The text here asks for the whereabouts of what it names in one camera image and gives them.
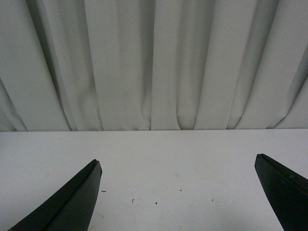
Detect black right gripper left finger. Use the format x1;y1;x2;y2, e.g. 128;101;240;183
10;159;102;231

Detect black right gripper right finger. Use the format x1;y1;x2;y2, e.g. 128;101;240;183
255;154;308;231

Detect white pleated curtain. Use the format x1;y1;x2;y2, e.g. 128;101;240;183
0;0;308;131

